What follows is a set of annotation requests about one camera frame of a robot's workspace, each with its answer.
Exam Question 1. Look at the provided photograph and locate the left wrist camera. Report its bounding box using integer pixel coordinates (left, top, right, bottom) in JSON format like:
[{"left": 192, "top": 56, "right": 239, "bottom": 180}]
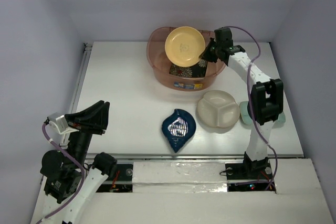
[{"left": 46, "top": 113, "right": 78, "bottom": 135}]

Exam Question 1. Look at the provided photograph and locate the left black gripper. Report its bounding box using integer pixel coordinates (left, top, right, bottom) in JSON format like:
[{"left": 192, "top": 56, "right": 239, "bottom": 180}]
[{"left": 67, "top": 98, "right": 111, "bottom": 166}]

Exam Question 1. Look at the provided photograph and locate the pink translucent plastic bin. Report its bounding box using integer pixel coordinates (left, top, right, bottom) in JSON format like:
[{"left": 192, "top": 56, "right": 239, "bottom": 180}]
[{"left": 146, "top": 27, "right": 226, "bottom": 91}]

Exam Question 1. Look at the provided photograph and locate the light teal rectangular plate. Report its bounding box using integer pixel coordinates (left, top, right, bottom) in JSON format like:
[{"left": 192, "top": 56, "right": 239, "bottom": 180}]
[{"left": 239, "top": 101, "right": 286, "bottom": 125}]

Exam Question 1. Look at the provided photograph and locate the aluminium rail frame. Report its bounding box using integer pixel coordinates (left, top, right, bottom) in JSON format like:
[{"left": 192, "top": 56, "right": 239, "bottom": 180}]
[{"left": 54, "top": 42, "right": 93, "bottom": 160}]

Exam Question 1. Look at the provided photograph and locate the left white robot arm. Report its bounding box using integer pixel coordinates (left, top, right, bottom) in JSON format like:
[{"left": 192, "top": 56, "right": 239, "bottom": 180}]
[{"left": 38, "top": 100, "right": 119, "bottom": 223}]

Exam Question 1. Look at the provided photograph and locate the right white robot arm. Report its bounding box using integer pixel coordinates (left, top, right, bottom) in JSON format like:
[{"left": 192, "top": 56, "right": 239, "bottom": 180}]
[{"left": 201, "top": 26, "right": 284, "bottom": 183}]

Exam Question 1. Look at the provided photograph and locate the yellow round plate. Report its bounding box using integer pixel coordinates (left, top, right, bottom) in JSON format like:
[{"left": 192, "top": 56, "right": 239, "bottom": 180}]
[{"left": 165, "top": 26, "right": 206, "bottom": 67}]

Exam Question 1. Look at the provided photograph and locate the dark blue leaf-shaped plate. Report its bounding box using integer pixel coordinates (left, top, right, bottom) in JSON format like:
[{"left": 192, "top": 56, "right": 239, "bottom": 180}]
[{"left": 161, "top": 109, "right": 196, "bottom": 153}]

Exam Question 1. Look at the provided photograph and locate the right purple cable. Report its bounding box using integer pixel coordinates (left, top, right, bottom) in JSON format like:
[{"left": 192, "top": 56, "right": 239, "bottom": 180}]
[{"left": 228, "top": 26, "right": 278, "bottom": 192}]

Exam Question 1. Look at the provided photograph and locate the black floral square plate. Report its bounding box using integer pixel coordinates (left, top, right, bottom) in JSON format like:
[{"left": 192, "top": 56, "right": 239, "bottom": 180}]
[{"left": 169, "top": 59, "right": 208, "bottom": 78}]

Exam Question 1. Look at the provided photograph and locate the white three-section divided plate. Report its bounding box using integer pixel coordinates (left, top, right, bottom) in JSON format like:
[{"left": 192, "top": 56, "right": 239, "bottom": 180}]
[{"left": 196, "top": 90, "right": 240, "bottom": 128}]

